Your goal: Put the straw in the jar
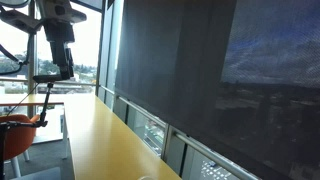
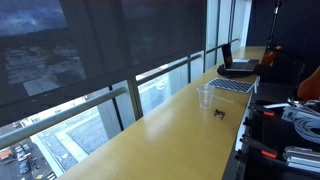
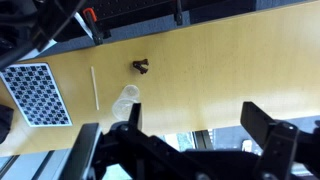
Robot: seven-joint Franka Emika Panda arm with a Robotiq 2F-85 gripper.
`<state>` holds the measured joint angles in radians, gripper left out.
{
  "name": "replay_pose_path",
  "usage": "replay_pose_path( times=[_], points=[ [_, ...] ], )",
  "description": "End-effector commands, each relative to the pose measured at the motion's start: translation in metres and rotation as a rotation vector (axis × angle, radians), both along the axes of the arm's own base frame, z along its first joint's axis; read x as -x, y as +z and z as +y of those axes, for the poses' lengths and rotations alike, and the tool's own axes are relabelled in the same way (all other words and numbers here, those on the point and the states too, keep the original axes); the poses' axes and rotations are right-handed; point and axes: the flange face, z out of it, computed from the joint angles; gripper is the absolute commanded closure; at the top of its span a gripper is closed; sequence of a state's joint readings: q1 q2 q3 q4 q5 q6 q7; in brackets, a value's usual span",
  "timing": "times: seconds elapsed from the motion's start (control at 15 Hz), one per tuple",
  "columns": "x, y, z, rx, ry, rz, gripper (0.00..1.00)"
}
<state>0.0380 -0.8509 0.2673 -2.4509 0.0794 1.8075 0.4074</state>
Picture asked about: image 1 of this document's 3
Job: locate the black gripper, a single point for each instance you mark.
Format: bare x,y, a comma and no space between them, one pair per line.
58,33

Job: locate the yellow side table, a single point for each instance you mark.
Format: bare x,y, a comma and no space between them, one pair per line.
30,99

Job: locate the orange chair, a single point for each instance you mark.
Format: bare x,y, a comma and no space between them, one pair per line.
18,136

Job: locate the dark mesh window blind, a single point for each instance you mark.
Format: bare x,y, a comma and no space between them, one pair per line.
200,66

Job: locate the clear plastic cup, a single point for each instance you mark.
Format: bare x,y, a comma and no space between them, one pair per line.
146,178

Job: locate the grey metal handrail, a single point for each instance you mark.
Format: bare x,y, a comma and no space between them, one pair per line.
200,146

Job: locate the black bar camera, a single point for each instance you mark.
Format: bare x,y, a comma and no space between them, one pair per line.
45,78

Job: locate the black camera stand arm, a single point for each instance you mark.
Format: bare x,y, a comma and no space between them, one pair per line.
46,100

